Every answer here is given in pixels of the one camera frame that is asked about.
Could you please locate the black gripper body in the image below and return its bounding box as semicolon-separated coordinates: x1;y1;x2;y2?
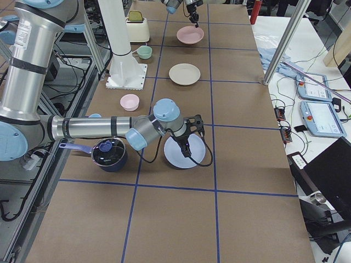
184;0;203;15
172;115;205;147

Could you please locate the light blue plate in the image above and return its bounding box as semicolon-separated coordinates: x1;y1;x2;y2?
164;134;206;169

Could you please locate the pink plate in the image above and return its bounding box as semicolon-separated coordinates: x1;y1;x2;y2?
176;26;205;45

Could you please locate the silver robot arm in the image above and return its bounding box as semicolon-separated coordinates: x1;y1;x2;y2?
1;1;204;161
160;0;203;28

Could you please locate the cream plate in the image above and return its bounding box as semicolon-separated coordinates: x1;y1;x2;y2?
168;63;201;85

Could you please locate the cream toaster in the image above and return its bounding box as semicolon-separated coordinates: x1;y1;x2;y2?
126;10;150;43

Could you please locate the green bowl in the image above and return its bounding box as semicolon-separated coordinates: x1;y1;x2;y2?
137;45;152;60

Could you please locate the red cylinder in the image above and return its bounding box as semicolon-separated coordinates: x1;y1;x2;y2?
250;0;263;25

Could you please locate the pink bowl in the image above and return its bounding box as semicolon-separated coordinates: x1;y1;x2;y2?
120;94;140;111

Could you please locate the dark blue pot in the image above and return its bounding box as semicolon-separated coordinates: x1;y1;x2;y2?
59;138;128;172

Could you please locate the glass pot lid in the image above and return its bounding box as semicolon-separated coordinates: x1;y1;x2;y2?
92;138;126;167

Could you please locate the light blue cup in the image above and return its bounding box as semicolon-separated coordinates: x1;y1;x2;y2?
88;113;102;118

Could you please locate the light blue cloth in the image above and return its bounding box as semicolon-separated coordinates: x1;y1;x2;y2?
257;48;303;78

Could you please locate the teach pendant far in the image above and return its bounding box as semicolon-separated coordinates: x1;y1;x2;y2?
296;73;332;102

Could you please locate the teach pendant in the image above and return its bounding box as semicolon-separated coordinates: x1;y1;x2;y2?
296;73;332;102
300;100;347;138

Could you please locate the teach pendant near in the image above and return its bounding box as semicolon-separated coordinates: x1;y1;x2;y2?
300;100;347;138

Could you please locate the black laptop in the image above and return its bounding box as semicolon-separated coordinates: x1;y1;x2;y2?
287;137;350;219

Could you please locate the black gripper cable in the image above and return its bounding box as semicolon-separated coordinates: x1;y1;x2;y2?
138;128;214;168

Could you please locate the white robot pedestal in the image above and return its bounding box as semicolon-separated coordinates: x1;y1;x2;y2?
98;0;148;90

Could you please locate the aluminium frame post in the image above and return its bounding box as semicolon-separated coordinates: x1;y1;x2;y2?
262;0;311;85

